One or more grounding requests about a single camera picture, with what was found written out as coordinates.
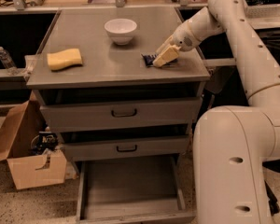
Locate dark package in box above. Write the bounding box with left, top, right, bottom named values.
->
left=30, top=132, right=58, bottom=155

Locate yellow sponge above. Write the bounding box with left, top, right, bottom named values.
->
left=47, top=49, right=82, bottom=71

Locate white ceramic bowl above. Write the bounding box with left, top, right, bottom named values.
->
left=105, top=19, right=137, bottom=45

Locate grey drawer cabinet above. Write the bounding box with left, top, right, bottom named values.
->
left=26, top=6, right=211, bottom=173

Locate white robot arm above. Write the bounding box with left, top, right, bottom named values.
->
left=153, top=0, right=280, bottom=224

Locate grey drawer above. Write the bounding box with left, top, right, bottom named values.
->
left=40, top=97, right=202, bottom=133
left=61, top=134, right=189, bottom=161
left=76, top=155, right=195, bottom=224

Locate silver laptop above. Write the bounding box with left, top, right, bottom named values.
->
left=245, top=4, right=280, bottom=29

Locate black office chair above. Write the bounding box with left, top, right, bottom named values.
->
left=262, top=160, right=280, bottom=217

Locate clear plastic water bottle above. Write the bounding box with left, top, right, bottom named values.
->
left=0, top=47, right=18, bottom=76

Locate brown cardboard box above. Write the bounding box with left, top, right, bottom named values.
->
left=0, top=96, right=66, bottom=189

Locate grey top drawer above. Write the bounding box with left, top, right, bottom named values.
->
left=40, top=97, right=202, bottom=133

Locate grey middle drawer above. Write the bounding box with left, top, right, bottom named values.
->
left=61, top=134, right=189, bottom=161

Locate blue rxbar blueberry wrapper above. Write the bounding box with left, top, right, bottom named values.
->
left=142, top=54, right=177, bottom=67

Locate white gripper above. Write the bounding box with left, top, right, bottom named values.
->
left=153, top=20, right=201, bottom=67

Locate grey bottom drawer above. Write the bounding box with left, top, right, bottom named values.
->
left=76, top=155, right=195, bottom=224

